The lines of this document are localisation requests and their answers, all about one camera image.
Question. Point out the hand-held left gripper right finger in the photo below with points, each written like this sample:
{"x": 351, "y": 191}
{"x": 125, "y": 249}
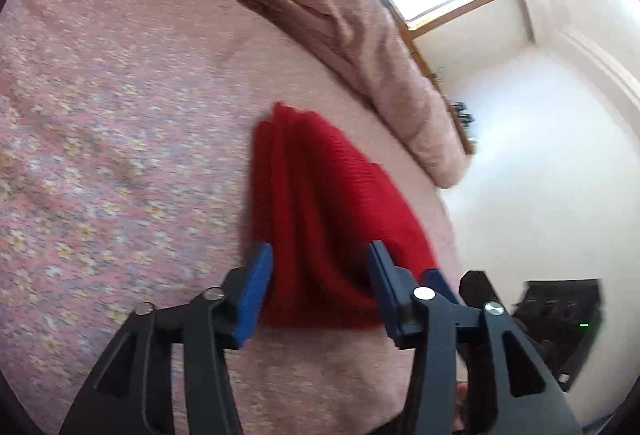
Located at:
{"x": 385, "y": 285}

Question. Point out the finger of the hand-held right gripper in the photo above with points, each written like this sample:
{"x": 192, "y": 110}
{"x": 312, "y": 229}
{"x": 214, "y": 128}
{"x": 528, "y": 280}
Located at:
{"x": 440, "y": 282}
{"x": 477, "y": 287}

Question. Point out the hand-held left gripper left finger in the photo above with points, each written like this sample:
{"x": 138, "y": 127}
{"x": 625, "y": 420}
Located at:
{"x": 255, "y": 285}

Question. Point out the red knitted cardigan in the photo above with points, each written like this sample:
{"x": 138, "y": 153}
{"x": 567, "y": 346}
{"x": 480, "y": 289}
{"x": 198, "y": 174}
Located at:
{"x": 325, "y": 215}

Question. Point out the small black devices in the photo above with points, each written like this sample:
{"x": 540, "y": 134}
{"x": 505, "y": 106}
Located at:
{"x": 462, "y": 114}

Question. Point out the pink floral bed sheet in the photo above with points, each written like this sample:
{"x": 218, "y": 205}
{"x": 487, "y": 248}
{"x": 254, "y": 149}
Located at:
{"x": 125, "y": 115}

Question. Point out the pink floral duvet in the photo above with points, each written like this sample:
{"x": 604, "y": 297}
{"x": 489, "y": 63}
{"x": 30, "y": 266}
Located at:
{"x": 360, "y": 40}

